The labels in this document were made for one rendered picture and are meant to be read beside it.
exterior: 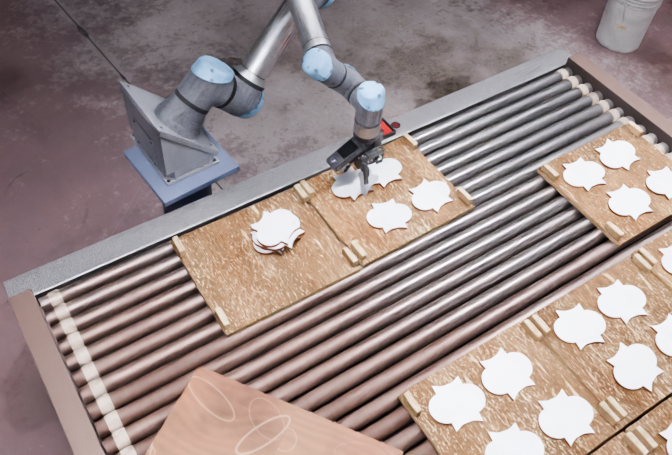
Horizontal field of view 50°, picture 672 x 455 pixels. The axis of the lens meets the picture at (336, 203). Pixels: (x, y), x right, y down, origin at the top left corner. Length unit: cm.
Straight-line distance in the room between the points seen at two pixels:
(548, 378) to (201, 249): 98
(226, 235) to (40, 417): 119
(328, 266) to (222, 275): 29
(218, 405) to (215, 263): 47
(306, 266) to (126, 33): 266
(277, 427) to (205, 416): 16
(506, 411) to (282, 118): 230
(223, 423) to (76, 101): 261
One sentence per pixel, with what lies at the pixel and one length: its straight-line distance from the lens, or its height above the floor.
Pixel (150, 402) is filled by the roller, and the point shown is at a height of 92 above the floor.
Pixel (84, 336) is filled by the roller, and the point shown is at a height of 92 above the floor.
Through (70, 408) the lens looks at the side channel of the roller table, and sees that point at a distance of 184.
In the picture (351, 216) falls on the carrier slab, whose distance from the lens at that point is 211.
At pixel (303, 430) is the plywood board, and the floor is 104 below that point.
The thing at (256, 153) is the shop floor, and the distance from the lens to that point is 358.
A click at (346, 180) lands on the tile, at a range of 218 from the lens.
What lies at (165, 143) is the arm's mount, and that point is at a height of 104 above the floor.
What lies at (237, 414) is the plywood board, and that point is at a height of 104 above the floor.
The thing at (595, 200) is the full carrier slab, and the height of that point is 94.
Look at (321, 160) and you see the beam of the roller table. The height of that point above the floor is 91.
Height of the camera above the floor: 256
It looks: 49 degrees down
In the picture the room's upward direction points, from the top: 5 degrees clockwise
